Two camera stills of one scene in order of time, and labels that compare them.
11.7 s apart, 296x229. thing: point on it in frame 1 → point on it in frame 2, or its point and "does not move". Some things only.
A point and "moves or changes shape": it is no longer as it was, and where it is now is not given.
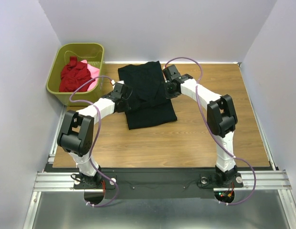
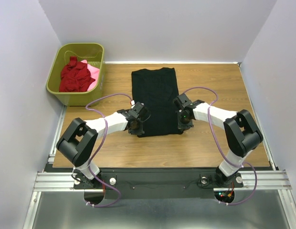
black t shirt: x=149 y=105 moves or changes shape
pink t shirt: x=94 y=72 does not move
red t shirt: x=73 y=74 does not move
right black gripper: x=170 y=95 → x=182 y=125
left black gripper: x=125 y=108 → x=138 y=131
